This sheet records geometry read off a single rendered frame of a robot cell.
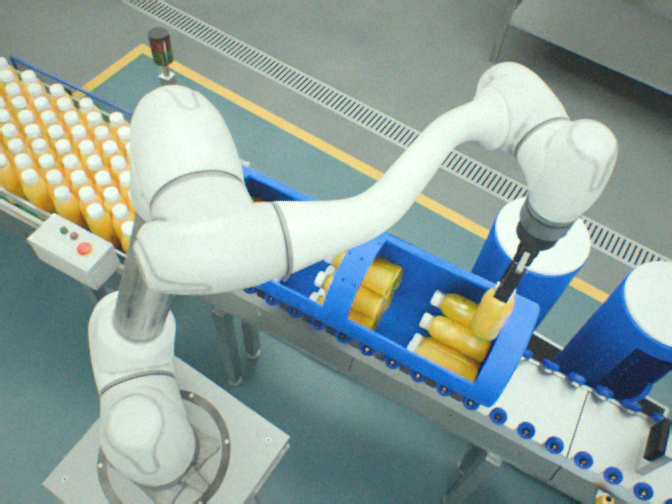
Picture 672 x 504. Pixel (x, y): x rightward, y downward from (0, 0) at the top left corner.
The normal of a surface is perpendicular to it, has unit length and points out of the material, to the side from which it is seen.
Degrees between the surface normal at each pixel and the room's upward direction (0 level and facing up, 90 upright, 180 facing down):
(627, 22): 0
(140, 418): 10
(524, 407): 0
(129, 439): 5
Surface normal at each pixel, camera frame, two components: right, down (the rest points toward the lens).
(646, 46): 0.06, -0.55
